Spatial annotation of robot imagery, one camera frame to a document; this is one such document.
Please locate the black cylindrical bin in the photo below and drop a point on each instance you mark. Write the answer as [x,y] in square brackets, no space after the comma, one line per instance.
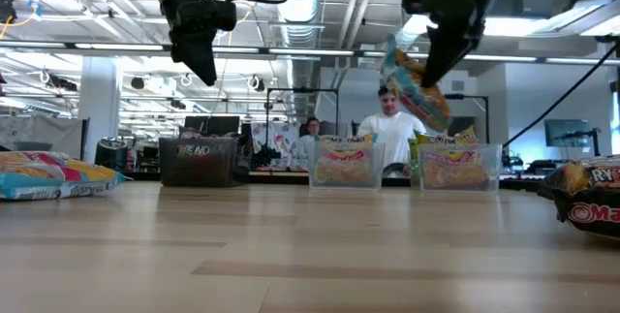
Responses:
[111,154]

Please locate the black dome camera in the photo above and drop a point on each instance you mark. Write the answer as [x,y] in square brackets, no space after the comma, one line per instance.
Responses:
[6,10]

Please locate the ribbed silver air duct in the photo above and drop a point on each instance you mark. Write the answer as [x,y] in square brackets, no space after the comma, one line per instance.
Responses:
[298,17]

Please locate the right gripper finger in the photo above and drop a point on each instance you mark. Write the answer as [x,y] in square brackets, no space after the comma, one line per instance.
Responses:
[445,56]

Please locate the white square column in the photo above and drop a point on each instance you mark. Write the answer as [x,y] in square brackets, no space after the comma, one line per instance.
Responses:
[99,104]

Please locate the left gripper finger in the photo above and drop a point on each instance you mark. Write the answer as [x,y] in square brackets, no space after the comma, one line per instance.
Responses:
[206,68]

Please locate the black flat monitor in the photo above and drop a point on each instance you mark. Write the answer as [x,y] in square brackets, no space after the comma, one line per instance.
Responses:
[567,133]

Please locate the grey partition panel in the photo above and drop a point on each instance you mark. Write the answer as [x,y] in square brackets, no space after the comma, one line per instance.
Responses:
[43,134]

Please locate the long white light strip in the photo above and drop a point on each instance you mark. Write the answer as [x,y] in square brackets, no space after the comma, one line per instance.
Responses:
[310,52]

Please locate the black computer monitor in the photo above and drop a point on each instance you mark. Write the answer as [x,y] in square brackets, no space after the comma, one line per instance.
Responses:
[224,123]
[195,123]

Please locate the person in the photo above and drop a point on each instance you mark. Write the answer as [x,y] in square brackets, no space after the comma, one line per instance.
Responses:
[392,129]
[310,138]

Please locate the clear plastic bin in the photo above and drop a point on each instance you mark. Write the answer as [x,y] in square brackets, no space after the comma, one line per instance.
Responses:
[494,177]
[312,182]

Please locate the dark translucent plastic bin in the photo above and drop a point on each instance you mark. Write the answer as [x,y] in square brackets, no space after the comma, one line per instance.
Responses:
[203,172]

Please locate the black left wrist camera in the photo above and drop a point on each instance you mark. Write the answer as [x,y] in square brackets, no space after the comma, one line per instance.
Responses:
[218,15]

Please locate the white floral cloth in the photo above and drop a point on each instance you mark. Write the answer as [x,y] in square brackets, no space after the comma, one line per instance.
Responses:
[271,138]

